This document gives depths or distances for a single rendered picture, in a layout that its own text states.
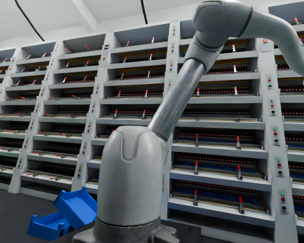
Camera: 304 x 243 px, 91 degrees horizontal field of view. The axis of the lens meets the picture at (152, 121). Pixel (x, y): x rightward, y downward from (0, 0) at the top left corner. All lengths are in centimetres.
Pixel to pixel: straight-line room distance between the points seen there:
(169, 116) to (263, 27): 44
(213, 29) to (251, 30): 13
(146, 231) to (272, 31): 72
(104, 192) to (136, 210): 8
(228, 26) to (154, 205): 61
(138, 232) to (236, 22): 68
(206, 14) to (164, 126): 42
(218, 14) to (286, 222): 109
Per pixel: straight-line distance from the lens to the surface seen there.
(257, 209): 125
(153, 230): 39
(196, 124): 115
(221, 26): 67
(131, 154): 34
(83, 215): 108
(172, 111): 59
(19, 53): 279
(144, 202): 35
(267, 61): 143
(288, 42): 79
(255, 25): 70
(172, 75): 132
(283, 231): 123
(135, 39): 191
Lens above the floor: 41
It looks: 15 degrees up
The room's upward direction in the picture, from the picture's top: 6 degrees clockwise
